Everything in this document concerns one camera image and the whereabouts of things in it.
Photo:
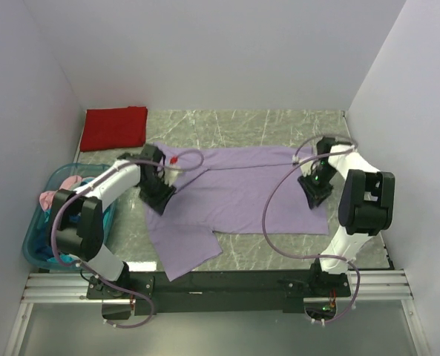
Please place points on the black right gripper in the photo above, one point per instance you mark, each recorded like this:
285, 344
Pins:
315, 196

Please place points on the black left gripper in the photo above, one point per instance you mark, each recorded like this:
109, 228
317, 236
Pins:
159, 202

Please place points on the lavender t shirt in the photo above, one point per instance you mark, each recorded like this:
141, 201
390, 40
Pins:
232, 192

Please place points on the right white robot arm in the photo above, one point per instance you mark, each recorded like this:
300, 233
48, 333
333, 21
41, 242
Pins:
367, 200

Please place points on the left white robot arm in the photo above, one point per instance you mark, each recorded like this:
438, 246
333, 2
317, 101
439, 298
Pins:
76, 225

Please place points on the folded red t shirt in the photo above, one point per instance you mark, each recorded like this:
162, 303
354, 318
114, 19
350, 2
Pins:
114, 128

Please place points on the teal plastic laundry basket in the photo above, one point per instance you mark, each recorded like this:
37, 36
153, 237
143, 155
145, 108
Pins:
88, 171

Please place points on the pink garment in basket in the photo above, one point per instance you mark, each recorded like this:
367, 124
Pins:
70, 183

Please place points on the navy garment in basket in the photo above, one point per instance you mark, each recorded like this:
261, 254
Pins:
44, 251

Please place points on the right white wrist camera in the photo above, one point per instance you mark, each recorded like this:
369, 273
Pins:
305, 165

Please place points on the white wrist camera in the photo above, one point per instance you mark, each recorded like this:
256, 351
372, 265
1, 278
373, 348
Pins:
305, 165
172, 171

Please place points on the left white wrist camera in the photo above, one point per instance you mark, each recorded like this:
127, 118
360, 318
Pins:
172, 171

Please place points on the aluminium frame rail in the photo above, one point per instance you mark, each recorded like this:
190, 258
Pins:
366, 285

